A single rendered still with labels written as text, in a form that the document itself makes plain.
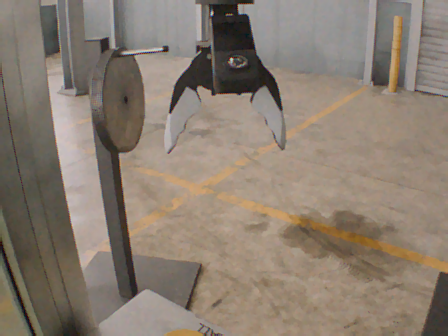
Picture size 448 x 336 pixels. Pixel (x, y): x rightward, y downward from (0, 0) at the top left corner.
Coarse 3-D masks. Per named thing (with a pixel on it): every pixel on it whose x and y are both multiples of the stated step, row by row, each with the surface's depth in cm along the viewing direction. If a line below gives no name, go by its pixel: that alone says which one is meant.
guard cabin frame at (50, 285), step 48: (0, 0) 16; (0, 48) 17; (0, 96) 18; (48, 96) 20; (0, 144) 18; (48, 144) 21; (0, 192) 19; (48, 192) 22; (0, 240) 21; (48, 240) 22; (48, 288) 23
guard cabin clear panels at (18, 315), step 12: (0, 252) 22; (0, 264) 22; (0, 276) 22; (0, 288) 22; (12, 288) 23; (0, 300) 22; (12, 300) 23; (0, 312) 22; (12, 312) 23; (0, 324) 22; (12, 324) 23; (24, 324) 24
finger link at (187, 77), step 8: (192, 64) 45; (184, 72) 46; (192, 72) 46; (176, 80) 46; (184, 80) 46; (192, 80) 46; (176, 88) 46; (184, 88) 46; (192, 88) 47; (176, 96) 47; (168, 112) 47
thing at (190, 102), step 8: (184, 96) 47; (192, 96) 47; (176, 104) 47; (184, 104) 47; (192, 104) 47; (200, 104) 47; (176, 112) 48; (184, 112) 48; (192, 112) 48; (168, 120) 48; (176, 120) 48; (184, 120) 48; (168, 128) 48; (176, 128) 48; (184, 128) 48; (168, 136) 49; (176, 136) 49; (168, 144) 50; (168, 152) 50
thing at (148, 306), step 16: (128, 304) 28; (144, 304) 28; (160, 304) 28; (176, 304) 28; (112, 320) 26; (128, 320) 27; (144, 320) 27; (160, 320) 27; (176, 320) 27; (192, 320) 27
